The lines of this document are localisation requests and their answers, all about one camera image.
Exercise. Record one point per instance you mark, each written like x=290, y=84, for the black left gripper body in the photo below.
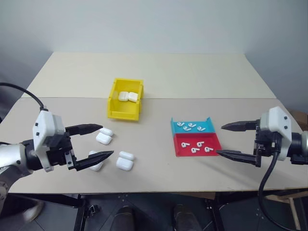
x=60, y=149

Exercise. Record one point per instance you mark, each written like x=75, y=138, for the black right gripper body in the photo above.
x=265, y=144

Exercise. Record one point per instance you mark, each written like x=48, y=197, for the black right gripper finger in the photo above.
x=240, y=126
x=238, y=156

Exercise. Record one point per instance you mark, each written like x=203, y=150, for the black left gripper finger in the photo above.
x=85, y=128
x=96, y=158

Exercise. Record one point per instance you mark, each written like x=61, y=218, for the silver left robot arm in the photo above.
x=12, y=154

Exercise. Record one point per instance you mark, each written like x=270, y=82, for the yellow plastic bin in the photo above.
x=121, y=111

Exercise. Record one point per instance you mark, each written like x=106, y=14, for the blue plastic tray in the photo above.
x=207, y=124

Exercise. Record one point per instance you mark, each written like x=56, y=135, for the red plastic tray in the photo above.
x=192, y=139

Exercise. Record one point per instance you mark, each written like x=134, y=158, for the dark rounded shape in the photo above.
x=125, y=219

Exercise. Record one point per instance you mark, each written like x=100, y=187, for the grey shoe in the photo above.
x=32, y=211

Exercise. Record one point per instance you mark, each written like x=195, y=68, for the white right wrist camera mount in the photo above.
x=276, y=120

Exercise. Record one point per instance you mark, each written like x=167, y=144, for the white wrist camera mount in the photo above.
x=43, y=122
x=276, y=120

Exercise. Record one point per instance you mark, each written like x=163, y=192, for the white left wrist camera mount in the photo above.
x=43, y=122

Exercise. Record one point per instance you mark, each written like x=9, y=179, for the black metal table frame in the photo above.
x=80, y=213

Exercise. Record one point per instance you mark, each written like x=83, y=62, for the light wooden frame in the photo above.
x=292, y=201

